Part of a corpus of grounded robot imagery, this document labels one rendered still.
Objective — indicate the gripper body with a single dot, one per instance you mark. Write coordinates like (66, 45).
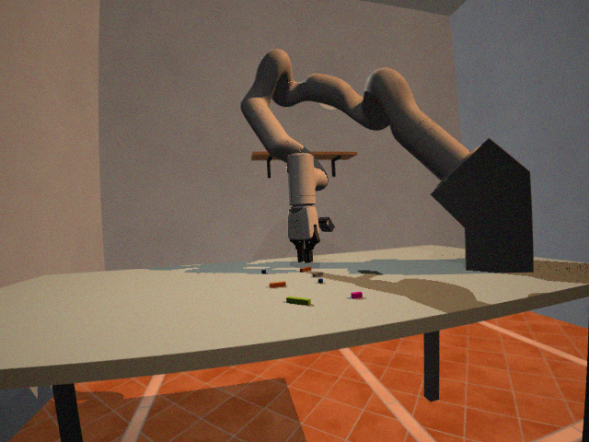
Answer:
(301, 222)

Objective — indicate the lime green rod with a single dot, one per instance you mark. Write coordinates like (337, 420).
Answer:
(298, 300)

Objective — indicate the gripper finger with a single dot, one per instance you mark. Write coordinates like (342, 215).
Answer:
(299, 245)
(310, 246)

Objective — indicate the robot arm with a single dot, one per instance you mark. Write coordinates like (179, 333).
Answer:
(385, 89)

